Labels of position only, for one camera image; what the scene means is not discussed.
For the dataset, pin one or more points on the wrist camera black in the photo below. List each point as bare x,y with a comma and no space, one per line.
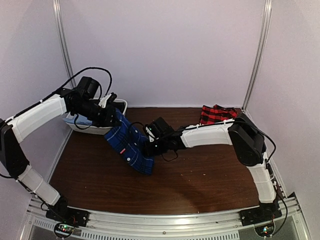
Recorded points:
157,129
91,90

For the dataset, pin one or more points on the left circuit board with leds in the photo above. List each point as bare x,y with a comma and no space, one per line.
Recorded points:
63,230

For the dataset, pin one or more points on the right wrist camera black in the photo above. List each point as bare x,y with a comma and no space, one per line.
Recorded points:
157,129

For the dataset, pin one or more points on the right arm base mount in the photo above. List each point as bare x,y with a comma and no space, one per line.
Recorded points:
259,215

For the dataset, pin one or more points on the circuit board with leds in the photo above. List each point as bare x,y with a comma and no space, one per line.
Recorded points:
63,230
265,230

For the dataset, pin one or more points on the right aluminium frame post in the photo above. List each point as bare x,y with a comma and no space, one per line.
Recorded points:
264,32

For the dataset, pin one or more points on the red black plaid shirt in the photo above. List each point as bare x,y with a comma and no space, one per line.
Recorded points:
216,114

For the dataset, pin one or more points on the blue plaid long sleeve shirt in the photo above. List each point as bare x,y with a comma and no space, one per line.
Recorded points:
127,141

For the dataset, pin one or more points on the aluminium frame post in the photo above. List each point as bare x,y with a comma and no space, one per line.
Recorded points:
264,32
57,12

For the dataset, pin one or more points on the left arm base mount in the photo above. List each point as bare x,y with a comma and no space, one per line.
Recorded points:
69,215

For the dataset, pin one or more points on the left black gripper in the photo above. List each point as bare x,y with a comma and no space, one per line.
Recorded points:
105,121

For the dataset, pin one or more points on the left aluminium frame post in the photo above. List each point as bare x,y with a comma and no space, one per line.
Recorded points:
57,12

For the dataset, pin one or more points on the light blue folded shirt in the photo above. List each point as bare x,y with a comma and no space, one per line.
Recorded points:
78,120

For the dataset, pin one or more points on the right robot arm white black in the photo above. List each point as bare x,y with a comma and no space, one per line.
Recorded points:
240,132

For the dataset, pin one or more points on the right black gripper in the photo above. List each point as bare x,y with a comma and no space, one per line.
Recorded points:
149,152

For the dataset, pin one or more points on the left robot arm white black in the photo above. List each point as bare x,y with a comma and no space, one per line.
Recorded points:
14,130

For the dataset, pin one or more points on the white plastic bin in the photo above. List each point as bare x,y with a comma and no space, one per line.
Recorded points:
119,103

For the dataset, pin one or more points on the aluminium front rail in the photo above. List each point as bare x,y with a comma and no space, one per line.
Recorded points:
221,225

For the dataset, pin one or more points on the right circuit board with leds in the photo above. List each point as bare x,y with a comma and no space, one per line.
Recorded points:
265,230

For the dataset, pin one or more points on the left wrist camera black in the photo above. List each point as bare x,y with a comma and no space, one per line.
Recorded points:
91,90

